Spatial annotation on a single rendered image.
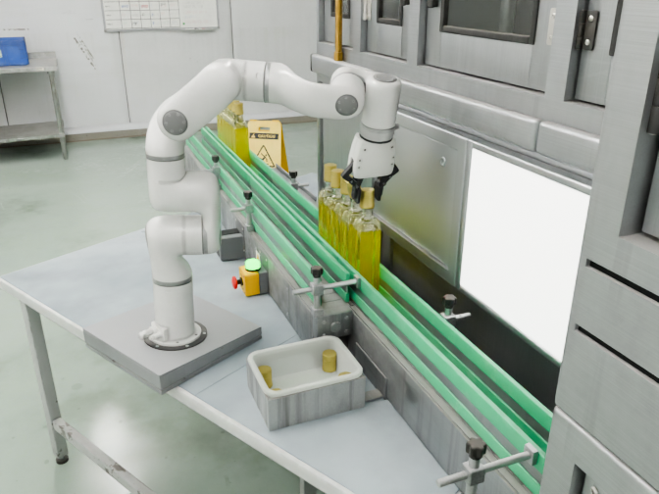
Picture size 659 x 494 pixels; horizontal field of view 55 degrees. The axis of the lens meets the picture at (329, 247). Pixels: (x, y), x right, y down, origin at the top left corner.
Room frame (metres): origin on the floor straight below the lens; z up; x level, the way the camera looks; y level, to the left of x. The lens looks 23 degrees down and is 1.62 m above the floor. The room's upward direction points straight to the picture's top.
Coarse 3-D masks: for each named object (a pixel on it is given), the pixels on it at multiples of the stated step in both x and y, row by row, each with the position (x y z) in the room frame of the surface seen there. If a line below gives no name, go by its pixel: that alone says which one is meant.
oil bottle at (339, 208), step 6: (336, 204) 1.53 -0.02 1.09; (342, 204) 1.52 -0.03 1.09; (348, 204) 1.51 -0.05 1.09; (336, 210) 1.52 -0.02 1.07; (342, 210) 1.50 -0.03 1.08; (336, 216) 1.52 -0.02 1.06; (336, 222) 1.52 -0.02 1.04; (336, 228) 1.52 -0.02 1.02; (336, 234) 1.52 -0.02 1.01; (336, 240) 1.52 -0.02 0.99; (336, 246) 1.52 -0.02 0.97
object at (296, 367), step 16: (256, 352) 1.22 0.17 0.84; (272, 352) 1.23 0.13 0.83; (288, 352) 1.24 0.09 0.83; (304, 352) 1.25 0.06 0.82; (320, 352) 1.27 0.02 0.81; (336, 352) 1.26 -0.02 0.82; (256, 368) 1.15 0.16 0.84; (272, 368) 1.22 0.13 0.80; (288, 368) 1.24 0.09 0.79; (304, 368) 1.25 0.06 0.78; (320, 368) 1.26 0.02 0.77; (336, 368) 1.25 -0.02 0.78; (352, 368) 1.18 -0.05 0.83; (288, 384) 1.19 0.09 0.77; (304, 384) 1.09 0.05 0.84; (320, 384) 1.10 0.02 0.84
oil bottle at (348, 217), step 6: (348, 210) 1.47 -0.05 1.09; (360, 210) 1.46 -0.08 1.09; (342, 216) 1.48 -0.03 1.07; (348, 216) 1.45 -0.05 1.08; (354, 216) 1.45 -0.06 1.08; (342, 222) 1.48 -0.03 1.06; (348, 222) 1.44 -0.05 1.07; (342, 228) 1.48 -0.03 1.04; (348, 228) 1.44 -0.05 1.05; (342, 234) 1.48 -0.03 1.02; (348, 234) 1.44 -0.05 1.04; (342, 240) 1.48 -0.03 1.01; (348, 240) 1.44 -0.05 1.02; (342, 246) 1.47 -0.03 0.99; (348, 246) 1.44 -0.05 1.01; (342, 252) 1.47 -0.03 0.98; (348, 252) 1.44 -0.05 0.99; (348, 258) 1.44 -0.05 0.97
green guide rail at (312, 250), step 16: (208, 144) 2.86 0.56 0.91; (224, 160) 2.57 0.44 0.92; (240, 176) 2.32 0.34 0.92; (256, 192) 2.12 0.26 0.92; (272, 208) 1.94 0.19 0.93; (288, 224) 1.78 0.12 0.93; (304, 240) 1.64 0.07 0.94; (304, 256) 1.65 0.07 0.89; (320, 256) 1.53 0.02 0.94; (336, 272) 1.42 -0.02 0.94; (336, 288) 1.42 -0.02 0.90
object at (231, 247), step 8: (224, 232) 1.96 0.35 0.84; (232, 232) 1.96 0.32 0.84; (224, 240) 1.90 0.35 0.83; (232, 240) 1.92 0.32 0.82; (240, 240) 1.93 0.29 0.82; (224, 248) 1.90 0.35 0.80; (232, 248) 1.92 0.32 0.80; (240, 248) 1.93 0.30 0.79; (224, 256) 1.90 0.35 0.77; (232, 256) 1.91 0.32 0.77; (240, 256) 1.92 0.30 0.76
